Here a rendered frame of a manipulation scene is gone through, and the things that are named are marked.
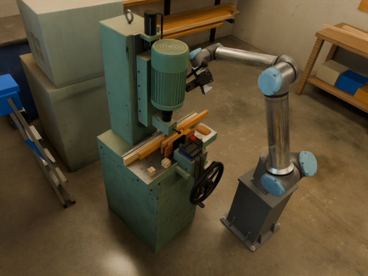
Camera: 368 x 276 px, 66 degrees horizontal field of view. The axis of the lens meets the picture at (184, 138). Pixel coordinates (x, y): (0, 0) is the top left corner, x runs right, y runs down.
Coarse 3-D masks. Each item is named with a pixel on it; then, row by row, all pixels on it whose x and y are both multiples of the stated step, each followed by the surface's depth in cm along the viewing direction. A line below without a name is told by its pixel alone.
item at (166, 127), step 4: (160, 112) 165; (152, 116) 163; (156, 116) 162; (160, 116) 163; (152, 120) 165; (156, 120) 162; (160, 120) 160; (172, 120) 161; (152, 124) 167; (156, 124) 164; (160, 124) 161; (164, 124) 158; (168, 124) 158; (172, 124) 159; (176, 124) 162; (160, 128) 163; (164, 128) 160; (168, 128) 157; (164, 132) 162; (168, 132) 159; (172, 132) 163
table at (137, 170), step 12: (216, 132) 182; (204, 144) 176; (156, 156) 163; (168, 156) 163; (132, 168) 155; (144, 168) 155; (156, 168) 156; (168, 168) 157; (180, 168) 162; (144, 180) 149; (156, 180) 152
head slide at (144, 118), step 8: (136, 56) 141; (144, 56) 140; (136, 64) 144; (144, 64) 139; (144, 72) 143; (144, 80) 146; (144, 88) 149; (144, 96) 153; (144, 104) 156; (144, 112) 160; (152, 112) 162; (144, 120) 164
